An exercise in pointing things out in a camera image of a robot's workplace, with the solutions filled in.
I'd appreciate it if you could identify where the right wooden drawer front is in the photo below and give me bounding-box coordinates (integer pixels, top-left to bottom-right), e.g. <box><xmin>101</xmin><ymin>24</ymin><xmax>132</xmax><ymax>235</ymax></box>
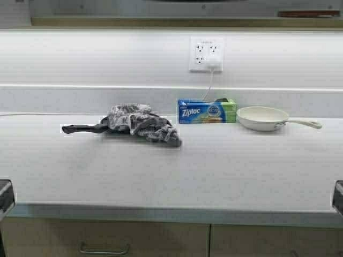
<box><xmin>210</xmin><ymin>225</ymin><xmax>342</xmax><ymax>256</ymax></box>

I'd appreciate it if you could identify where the black frying pan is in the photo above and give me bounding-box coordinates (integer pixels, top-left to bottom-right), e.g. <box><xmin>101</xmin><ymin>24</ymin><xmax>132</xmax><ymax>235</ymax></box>
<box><xmin>61</xmin><ymin>115</ymin><xmax>172</xmax><ymax>137</ymax></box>

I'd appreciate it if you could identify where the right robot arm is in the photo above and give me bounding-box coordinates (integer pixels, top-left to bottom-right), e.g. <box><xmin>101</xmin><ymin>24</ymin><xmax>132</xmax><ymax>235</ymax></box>
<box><xmin>332</xmin><ymin>180</ymin><xmax>343</xmax><ymax>215</ymax></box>

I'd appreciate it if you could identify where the white power cable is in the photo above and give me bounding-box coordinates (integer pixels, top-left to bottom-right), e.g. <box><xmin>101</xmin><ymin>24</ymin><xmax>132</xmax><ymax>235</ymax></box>
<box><xmin>0</xmin><ymin>69</ymin><xmax>215</xmax><ymax>117</ymax></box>

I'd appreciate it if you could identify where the left drawer metal handle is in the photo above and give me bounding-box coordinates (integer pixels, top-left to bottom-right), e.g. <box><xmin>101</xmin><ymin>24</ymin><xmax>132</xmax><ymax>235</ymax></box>
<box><xmin>79</xmin><ymin>240</ymin><xmax>131</xmax><ymax>255</ymax></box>

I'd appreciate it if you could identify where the white plug adapter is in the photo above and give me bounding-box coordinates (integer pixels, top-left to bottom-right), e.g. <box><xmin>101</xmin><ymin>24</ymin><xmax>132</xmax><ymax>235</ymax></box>
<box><xmin>206</xmin><ymin>57</ymin><xmax>223</xmax><ymax>72</ymax></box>

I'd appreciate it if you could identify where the wooden drawer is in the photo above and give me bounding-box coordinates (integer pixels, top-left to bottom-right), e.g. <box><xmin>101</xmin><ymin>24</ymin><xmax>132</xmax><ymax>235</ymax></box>
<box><xmin>1</xmin><ymin>218</ymin><xmax>210</xmax><ymax>256</ymax></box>
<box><xmin>210</xmin><ymin>225</ymin><xmax>342</xmax><ymax>256</ymax></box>

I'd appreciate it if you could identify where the left wooden drawer front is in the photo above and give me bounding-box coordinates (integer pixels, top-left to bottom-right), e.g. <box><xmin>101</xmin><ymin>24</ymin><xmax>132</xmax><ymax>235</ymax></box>
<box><xmin>1</xmin><ymin>218</ymin><xmax>210</xmax><ymax>256</ymax></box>

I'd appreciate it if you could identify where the white wall outlet plate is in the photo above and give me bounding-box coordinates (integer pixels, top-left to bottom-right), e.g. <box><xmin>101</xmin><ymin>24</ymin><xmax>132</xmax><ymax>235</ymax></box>
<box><xmin>189</xmin><ymin>37</ymin><xmax>225</xmax><ymax>72</ymax></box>

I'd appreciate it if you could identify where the grey patterned dish cloth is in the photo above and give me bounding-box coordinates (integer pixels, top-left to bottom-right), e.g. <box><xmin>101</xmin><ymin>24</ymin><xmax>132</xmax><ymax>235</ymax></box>
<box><xmin>108</xmin><ymin>103</ymin><xmax>182</xmax><ymax>147</ymax></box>

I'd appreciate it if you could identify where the blue Ziploc bag box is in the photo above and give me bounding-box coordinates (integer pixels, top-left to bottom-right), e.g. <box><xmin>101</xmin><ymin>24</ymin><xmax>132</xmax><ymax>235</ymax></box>
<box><xmin>177</xmin><ymin>98</ymin><xmax>237</xmax><ymax>124</ymax></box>

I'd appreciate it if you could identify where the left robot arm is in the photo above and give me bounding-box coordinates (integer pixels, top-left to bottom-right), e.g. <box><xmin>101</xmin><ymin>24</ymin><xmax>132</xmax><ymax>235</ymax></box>
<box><xmin>0</xmin><ymin>179</ymin><xmax>16</xmax><ymax>221</ymax></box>

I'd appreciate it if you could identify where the open upper cabinet shelf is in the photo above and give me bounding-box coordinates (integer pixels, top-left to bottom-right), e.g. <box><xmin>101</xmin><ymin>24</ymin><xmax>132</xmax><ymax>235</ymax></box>
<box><xmin>29</xmin><ymin>1</ymin><xmax>342</xmax><ymax>30</ymax></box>

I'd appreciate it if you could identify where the brown item on shelf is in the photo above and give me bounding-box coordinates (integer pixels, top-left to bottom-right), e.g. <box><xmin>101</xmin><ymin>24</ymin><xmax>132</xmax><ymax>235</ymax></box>
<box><xmin>278</xmin><ymin>9</ymin><xmax>340</xmax><ymax>18</ymax></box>

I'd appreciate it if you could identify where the white frying pan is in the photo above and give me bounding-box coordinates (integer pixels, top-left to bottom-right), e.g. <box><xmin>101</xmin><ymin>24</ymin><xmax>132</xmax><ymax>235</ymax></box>
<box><xmin>236</xmin><ymin>107</ymin><xmax>322</xmax><ymax>132</ymax></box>

